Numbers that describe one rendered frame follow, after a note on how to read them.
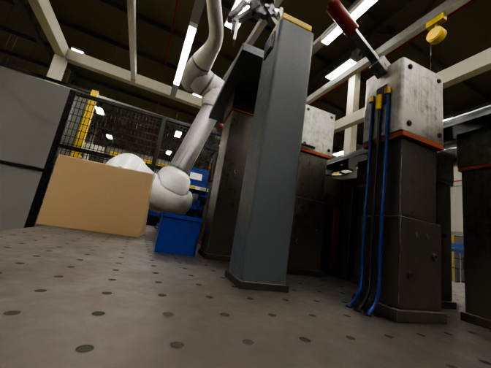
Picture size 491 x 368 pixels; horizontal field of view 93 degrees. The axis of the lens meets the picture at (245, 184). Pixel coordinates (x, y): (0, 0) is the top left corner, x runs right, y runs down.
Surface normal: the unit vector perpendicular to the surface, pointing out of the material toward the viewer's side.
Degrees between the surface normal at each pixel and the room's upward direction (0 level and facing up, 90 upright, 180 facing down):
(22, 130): 90
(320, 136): 90
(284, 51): 90
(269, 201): 90
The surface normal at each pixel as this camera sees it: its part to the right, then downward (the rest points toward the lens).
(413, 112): 0.34, -0.14
